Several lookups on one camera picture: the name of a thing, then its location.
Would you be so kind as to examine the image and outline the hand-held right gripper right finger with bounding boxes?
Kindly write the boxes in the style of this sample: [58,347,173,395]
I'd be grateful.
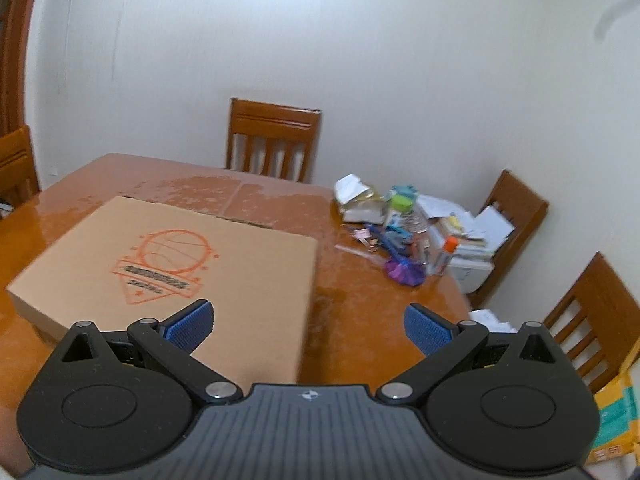
[376,303,563,406]

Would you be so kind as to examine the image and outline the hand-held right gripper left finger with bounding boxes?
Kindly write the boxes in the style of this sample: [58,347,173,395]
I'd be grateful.
[50,299,244,405]

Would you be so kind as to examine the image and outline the cardboard box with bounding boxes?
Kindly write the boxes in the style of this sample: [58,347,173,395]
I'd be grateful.
[6,195,319,387]

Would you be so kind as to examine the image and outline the brown wooden desktop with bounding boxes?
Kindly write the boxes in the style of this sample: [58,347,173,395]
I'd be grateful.
[0,153,471,391]

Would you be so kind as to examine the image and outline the purple frilly object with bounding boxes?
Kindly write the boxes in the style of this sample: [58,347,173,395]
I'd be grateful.
[384,258,427,287]

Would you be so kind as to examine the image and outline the loose white papers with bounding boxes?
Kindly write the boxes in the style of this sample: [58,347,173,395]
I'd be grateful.
[469,308,519,334]

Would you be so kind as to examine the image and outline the orange cap glue stick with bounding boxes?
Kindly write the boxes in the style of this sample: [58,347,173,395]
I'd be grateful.
[436,236,459,277]

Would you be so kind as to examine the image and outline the clear plastic ruler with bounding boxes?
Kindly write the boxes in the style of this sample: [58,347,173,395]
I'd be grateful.
[335,244,388,264]

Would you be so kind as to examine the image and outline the pink binder clip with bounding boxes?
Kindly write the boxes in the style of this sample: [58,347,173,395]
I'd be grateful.
[350,227,382,250]

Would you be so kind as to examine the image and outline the stack of papers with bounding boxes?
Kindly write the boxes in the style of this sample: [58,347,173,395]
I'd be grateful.
[417,194,517,295]

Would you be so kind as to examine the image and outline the green lid jar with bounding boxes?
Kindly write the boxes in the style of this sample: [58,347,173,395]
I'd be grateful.
[386,194,418,231]

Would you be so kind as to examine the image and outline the open tissue pack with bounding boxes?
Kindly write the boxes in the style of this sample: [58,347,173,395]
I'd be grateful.
[333,174,389,224]

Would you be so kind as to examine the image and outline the brown wooden chair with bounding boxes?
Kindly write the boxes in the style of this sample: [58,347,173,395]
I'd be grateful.
[467,170,550,311]
[542,252,640,396]
[226,97,322,184]
[0,127,42,211]

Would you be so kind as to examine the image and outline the yellow teal carton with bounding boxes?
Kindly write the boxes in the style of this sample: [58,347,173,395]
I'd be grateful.
[587,345,640,467]

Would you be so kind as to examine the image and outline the brown wooden door frame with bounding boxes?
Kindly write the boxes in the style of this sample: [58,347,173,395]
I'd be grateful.
[0,0,47,136]

